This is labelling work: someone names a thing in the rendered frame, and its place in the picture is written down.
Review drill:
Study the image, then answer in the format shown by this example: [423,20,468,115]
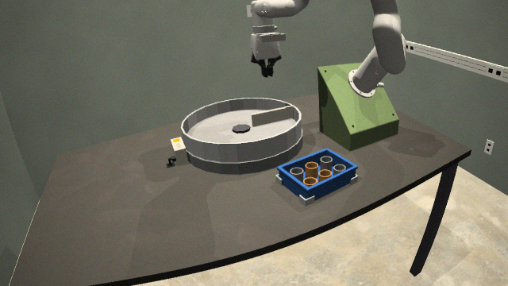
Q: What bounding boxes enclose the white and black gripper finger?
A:
[251,54,268,78]
[267,56,281,77]

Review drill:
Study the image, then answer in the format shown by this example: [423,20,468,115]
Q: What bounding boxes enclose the grey metal bushing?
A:
[320,157,333,171]
[333,164,346,176]
[290,168,303,183]

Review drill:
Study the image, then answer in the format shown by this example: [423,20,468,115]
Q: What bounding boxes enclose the blue tray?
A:
[277,148,358,201]

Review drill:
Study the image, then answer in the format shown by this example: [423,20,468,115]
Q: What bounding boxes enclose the bronze bushing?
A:
[318,170,332,183]
[306,162,318,179]
[303,177,317,187]

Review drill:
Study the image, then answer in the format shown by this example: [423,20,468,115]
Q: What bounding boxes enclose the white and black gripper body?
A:
[250,33,280,60]

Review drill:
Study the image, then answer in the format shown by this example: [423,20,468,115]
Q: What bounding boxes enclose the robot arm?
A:
[251,0,406,98]

